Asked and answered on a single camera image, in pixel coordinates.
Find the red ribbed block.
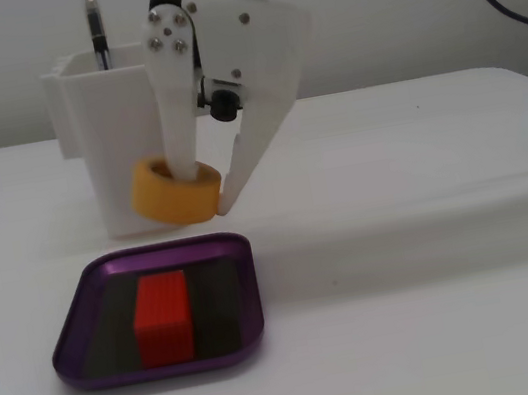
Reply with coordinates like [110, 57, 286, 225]
[125, 270, 201, 371]

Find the black clear ballpoint pen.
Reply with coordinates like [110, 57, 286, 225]
[83, 0, 115, 73]

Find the purple metal tray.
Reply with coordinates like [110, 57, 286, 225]
[35, 227, 272, 395]

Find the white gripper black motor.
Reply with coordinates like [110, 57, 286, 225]
[133, 0, 342, 224]

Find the white plastic pen holder box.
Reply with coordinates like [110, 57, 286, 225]
[36, 40, 187, 250]

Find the yellow tape roll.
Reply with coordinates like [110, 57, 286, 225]
[123, 145, 228, 235]

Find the black gripper cable with plug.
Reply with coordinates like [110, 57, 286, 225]
[193, 72, 248, 126]

